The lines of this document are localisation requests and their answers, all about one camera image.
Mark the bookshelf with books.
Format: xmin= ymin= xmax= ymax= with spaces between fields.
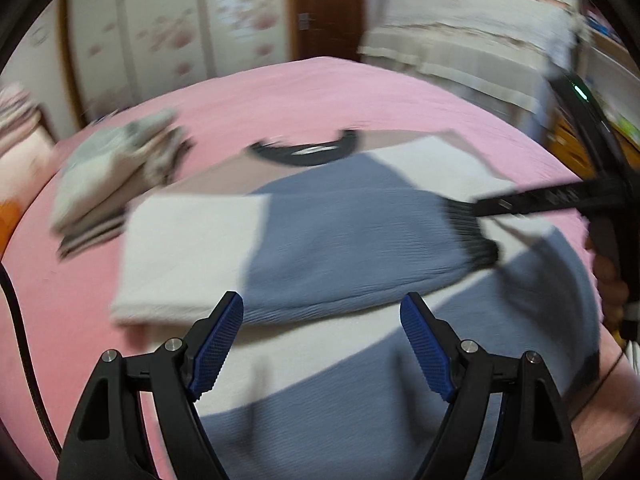
xmin=577 ymin=0 xmax=639 ymax=148

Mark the black cable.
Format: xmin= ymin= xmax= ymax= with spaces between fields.
xmin=0 ymin=261 xmax=64 ymax=461

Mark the folded grey patterned sweater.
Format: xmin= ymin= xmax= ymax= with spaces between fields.
xmin=51 ymin=108 xmax=177 ymax=234

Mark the brown wooden door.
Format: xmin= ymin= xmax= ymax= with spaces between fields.
xmin=288 ymin=0 xmax=366 ymax=61

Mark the person's right hand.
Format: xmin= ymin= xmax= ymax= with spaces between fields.
xmin=585 ymin=237 xmax=629 ymax=333

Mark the pink bed blanket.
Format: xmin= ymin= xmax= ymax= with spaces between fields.
xmin=3 ymin=58 xmax=570 ymax=434

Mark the stack of folded quilts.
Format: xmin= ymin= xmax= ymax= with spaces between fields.
xmin=0 ymin=82 xmax=41 ymax=155

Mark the cloth-covered furniture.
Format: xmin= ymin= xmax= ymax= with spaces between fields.
xmin=358 ymin=0 xmax=589 ymax=142

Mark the floral sliding wardrobe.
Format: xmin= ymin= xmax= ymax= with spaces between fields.
xmin=61 ymin=0 xmax=291 ymax=124

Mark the pink cartoon pillow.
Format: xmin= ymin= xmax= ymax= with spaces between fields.
xmin=1 ymin=126 xmax=58 ymax=254

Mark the wooden drawer desk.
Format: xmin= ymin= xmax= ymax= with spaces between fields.
xmin=547 ymin=112 xmax=640 ymax=179

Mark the colour-block knit sweater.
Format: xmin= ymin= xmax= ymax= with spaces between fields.
xmin=111 ymin=132 xmax=600 ymax=479

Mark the folded striped garment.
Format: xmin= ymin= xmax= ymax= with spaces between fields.
xmin=58 ymin=127 xmax=192 ymax=260

